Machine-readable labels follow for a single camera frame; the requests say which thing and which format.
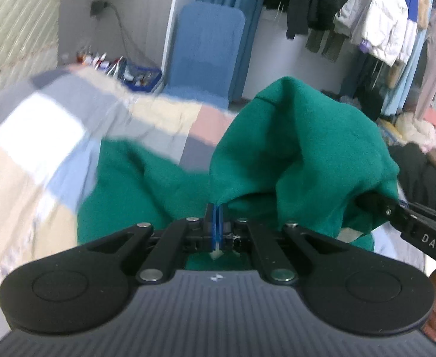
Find cream clothes pile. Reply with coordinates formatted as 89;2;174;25
395;112;436;151

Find pink beige trousers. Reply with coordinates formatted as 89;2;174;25
413;7;436;120

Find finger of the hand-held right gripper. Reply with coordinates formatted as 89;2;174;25
356;191;409;232

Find dark fur-trimmed coat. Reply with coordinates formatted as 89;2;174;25
388;142;436;227

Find black charger cable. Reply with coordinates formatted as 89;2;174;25
106;4;159;71

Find patchwork cotton quilt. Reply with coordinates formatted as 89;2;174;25
0;65;159;343

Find light blue hanging garment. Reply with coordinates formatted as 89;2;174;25
381;26;432;117

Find dark teal hanging garment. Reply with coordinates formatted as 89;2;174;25
346;50;386;116

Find green printed sweatshirt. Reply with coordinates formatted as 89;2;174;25
77;76;401;272

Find cream quilted headboard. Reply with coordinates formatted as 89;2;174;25
0;0;60;93

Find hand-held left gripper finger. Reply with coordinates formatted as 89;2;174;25
216;204;347;285
84;204;216;284

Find group of cosmetic bottles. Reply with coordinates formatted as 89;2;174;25
76;50;110;69

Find white puffer jacket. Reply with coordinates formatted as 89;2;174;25
333;0;418;68

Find blue plastic tray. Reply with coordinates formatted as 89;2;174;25
108;57;163;92

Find striped hanging garment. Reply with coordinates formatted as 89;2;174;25
305;28;343;62

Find beige fur coat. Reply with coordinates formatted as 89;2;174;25
412;0;432;30

